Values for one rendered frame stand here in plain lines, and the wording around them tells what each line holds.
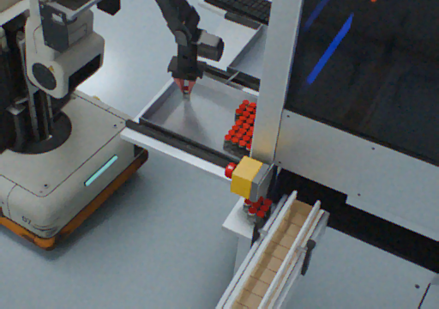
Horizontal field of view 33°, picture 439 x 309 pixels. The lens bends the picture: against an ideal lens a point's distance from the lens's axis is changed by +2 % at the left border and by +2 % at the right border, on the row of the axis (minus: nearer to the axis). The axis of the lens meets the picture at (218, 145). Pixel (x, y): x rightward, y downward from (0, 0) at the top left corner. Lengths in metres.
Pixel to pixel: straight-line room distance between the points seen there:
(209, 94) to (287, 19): 0.70
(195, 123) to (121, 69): 1.62
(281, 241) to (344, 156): 0.26
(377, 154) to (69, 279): 1.51
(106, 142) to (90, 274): 0.51
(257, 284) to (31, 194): 1.26
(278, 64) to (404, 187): 0.40
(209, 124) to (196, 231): 0.93
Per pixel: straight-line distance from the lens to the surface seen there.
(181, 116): 2.10
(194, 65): 2.03
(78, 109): 3.03
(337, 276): 2.01
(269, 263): 1.71
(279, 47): 1.58
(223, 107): 2.14
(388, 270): 1.92
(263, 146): 1.77
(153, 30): 3.92
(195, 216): 2.98
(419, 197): 1.70
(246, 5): 2.66
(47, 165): 2.81
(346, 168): 1.71
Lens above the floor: 2.30
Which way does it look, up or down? 45 degrees down
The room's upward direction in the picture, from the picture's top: 5 degrees clockwise
